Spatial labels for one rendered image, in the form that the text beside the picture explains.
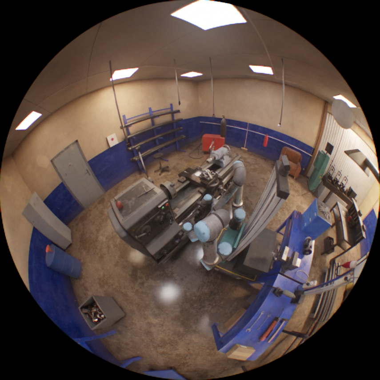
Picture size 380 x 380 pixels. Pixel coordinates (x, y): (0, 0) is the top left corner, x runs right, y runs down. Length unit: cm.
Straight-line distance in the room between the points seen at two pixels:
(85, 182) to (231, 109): 636
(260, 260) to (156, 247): 123
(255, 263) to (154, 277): 164
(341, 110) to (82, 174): 711
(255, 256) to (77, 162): 456
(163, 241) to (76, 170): 350
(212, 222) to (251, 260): 89
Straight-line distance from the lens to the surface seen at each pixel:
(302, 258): 182
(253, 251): 142
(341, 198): 541
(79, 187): 432
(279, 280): 153
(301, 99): 527
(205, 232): 60
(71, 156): 405
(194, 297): 212
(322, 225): 191
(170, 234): 146
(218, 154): 217
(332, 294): 376
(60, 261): 322
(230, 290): 217
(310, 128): 530
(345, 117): 369
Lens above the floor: 210
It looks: 44 degrees down
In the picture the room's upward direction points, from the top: 7 degrees counter-clockwise
